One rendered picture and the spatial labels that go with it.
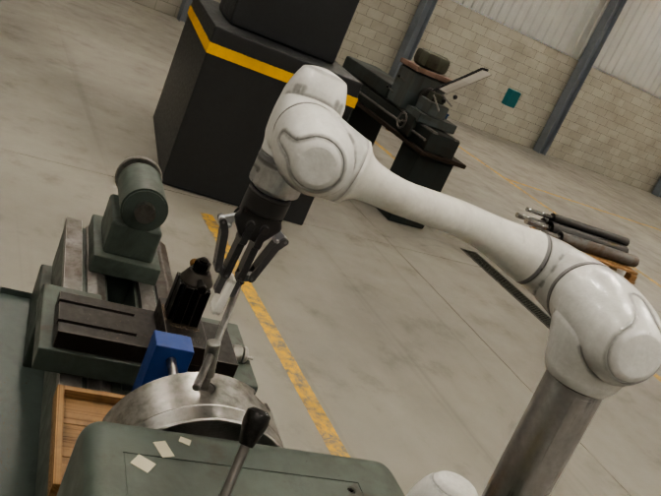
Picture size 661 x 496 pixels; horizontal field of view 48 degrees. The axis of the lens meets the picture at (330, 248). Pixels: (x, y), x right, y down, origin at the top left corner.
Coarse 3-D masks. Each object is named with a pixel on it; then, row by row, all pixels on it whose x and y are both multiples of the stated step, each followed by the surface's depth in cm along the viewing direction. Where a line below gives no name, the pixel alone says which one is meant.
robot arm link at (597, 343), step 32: (576, 288) 120; (608, 288) 117; (576, 320) 117; (608, 320) 112; (640, 320) 111; (576, 352) 116; (608, 352) 111; (640, 352) 111; (544, 384) 124; (576, 384) 118; (608, 384) 117; (544, 416) 123; (576, 416) 121; (512, 448) 128; (544, 448) 124; (512, 480) 127; (544, 480) 126
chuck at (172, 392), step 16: (160, 384) 120; (176, 384) 120; (192, 384) 120; (224, 384) 122; (240, 384) 125; (128, 400) 120; (144, 400) 118; (160, 400) 117; (176, 400) 116; (192, 400) 116; (208, 400) 117; (224, 400) 118; (240, 400) 120; (256, 400) 125; (112, 416) 119; (128, 416) 116; (144, 416) 114; (272, 416) 129
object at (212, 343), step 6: (210, 342) 116; (216, 342) 116; (210, 348) 116; (216, 348) 116; (216, 354) 116; (216, 360) 117; (210, 366) 117; (210, 372) 117; (210, 378) 118; (204, 384) 119; (204, 390) 119
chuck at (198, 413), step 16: (160, 416) 113; (176, 416) 113; (192, 416) 113; (208, 416) 113; (224, 416) 114; (240, 416) 116; (192, 432) 113; (208, 432) 114; (224, 432) 115; (272, 432) 120
